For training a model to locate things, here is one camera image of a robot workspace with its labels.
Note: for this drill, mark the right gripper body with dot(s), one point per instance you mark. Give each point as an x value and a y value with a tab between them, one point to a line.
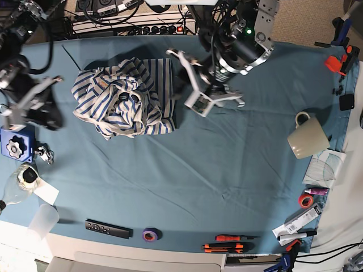
37	103

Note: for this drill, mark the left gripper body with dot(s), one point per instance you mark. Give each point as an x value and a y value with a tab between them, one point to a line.
238	56

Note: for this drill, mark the blue white striped T-shirt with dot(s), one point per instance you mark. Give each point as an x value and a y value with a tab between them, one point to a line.
130	99

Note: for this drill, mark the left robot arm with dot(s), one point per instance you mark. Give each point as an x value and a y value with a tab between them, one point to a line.
237	35

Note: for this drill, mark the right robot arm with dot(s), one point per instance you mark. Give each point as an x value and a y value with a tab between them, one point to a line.
19	26

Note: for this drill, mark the blue box with knob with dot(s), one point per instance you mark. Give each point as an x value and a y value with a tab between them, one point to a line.
18	145

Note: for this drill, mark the small metal padlock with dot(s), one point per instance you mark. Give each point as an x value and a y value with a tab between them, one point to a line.
45	154

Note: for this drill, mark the black power strip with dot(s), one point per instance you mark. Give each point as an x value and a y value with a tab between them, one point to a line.
154	30

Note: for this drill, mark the clear plastic bottle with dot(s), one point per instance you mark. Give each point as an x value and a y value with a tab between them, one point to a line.
20	185

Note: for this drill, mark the orange black clamp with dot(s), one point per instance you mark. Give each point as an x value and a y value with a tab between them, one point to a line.
346	62

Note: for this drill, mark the translucent plastic cup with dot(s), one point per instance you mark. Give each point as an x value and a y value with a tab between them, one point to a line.
43	222

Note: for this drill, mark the beige ceramic mug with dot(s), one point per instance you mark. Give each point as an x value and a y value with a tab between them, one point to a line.
308	138

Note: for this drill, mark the teal table cloth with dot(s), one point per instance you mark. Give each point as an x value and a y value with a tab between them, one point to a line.
232	172

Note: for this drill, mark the small black box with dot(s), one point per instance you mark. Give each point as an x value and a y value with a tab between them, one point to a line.
346	102

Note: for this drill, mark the black remote control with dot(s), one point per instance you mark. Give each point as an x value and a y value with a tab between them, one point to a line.
108	229

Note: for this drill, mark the leaf pattern card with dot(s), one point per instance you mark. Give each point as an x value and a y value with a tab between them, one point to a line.
324	168

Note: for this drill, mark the small purple tube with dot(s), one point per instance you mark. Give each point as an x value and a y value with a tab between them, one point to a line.
317	191

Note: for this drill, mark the orange tape roll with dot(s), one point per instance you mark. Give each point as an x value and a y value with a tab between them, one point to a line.
305	200

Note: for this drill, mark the purple tape roll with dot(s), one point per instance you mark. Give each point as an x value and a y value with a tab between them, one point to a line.
151	235

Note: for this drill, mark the white packaged item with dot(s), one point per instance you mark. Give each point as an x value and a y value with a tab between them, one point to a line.
299	221

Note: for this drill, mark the red screwdriver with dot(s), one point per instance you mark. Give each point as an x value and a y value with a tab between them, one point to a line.
226	238

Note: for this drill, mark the black marker pen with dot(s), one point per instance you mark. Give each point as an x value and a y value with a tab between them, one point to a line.
296	236

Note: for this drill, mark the orange utility knife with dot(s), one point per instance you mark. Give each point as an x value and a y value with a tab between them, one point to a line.
225	248

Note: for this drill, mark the blue black clamp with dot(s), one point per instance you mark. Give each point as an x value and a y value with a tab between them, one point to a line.
287	260

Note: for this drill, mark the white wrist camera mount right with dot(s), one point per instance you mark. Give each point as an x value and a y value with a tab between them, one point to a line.
12	118

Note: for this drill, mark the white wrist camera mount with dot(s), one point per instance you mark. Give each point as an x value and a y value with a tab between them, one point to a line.
202	100
12	118

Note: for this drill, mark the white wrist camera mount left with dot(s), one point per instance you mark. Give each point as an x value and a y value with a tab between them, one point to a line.
202	100

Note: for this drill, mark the black cable tie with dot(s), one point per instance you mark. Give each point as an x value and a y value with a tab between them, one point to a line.
71	57

